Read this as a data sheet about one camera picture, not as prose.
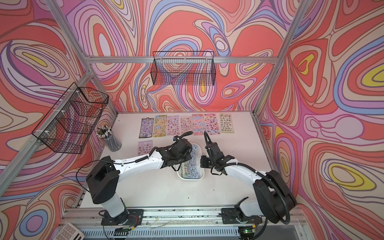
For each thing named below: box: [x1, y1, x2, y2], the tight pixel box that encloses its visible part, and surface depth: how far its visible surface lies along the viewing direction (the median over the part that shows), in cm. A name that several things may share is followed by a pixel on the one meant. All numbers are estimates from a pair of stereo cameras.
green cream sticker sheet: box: [219, 113, 235, 133], surface depth 114 cm
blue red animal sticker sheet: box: [192, 113, 206, 136], surface depth 117 cm
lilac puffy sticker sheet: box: [138, 140, 153, 156], surface depth 101 cm
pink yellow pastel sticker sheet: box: [204, 113, 220, 135], surface depth 114 cm
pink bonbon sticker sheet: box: [180, 116, 193, 135], surface depth 114 cm
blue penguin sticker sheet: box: [180, 145, 200, 179], surface depth 86 cm
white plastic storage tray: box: [176, 142, 205, 181], surface depth 86 cm
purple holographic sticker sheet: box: [139, 117, 154, 139], surface depth 113 cm
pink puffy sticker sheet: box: [167, 115, 180, 136], surface depth 113 cm
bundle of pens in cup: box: [95, 125, 112, 140], surface depth 88 cm
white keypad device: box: [53, 222, 85, 240], surface depth 69 cm
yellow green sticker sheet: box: [153, 115, 167, 137], surface depth 113 cm
